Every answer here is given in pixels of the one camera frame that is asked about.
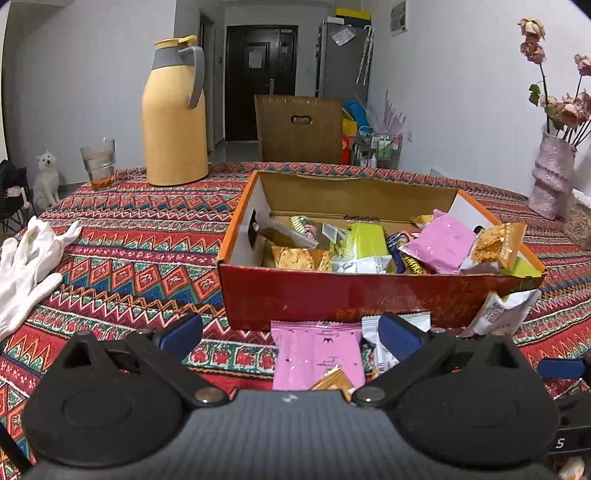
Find small orange gold packet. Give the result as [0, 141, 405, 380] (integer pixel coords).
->
[308, 364, 356, 392]

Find grey refrigerator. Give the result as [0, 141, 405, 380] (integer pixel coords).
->
[316, 21, 375, 104]

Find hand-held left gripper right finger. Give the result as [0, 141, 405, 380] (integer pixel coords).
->
[351, 312, 481, 409]

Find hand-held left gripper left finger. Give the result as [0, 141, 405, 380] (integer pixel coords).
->
[104, 314, 232, 409]

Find orange red cardboard box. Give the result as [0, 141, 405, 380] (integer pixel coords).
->
[217, 170, 548, 330]

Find striped candy packet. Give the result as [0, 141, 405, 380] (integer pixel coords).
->
[290, 216, 319, 247]

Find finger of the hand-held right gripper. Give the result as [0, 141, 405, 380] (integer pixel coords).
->
[538, 355, 591, 400]

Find woven basket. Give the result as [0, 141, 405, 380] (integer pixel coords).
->
[566, 203, 591, 252]

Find glass cup with drink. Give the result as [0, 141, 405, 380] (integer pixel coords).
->
[81, 138, 116, 191]

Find white cotton glove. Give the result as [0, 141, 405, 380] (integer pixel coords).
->
[25, 216, 84, 282]
[0, 235, 63, 342]

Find white dog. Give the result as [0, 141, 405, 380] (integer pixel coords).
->
[34, 150, 61, 215]

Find wire rack trolley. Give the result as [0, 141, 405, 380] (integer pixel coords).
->
[353, 131, 402, 171]

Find dried pink flowers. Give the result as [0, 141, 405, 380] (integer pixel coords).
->
[519, 17, 591, 148]

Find green snack packet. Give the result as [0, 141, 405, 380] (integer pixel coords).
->
[346, 222, 391, 259]
[503, 256, 543, 278]

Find golden snack packet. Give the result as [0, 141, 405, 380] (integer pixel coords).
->
[271, 246, 333, 272]

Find wall calendar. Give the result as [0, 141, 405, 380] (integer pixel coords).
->
[389, 0, 409, 35]

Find black door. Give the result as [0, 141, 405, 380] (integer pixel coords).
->
[225, 25, 298, 143]

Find white snack packet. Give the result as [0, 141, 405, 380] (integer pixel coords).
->
[361, 311, 432, 379]
[330, 256, 393, 274]
[457, 290, 542, 340]

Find black chair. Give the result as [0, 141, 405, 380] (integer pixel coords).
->
[0, 159, 35, 234]

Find orange cracker snack packet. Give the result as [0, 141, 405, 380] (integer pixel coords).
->
[462, 222, 527, 271]

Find folded white umbrella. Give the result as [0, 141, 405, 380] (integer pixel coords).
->
[355, 25, 376, 86]

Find blue rolled mat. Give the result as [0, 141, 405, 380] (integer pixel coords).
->
[344, 102, 370, 127]

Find clear snack packet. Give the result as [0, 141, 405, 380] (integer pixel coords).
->
[318, 224, 352, 252]

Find pink ribbed vase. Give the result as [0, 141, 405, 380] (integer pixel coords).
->
[527, 132, 578, 221]

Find dark blue candy bar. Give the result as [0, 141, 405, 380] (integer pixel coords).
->
[387, 231, 435, 274]

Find clear plastic bag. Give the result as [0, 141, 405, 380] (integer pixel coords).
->
[330, 25, 356, 47]

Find pink snack packet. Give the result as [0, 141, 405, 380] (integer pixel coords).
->
[270, 320, 365, 392]
[399, 209, 476, 274]

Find yellow thermos jug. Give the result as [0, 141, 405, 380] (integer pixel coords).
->
[141, 36, 211, 186]

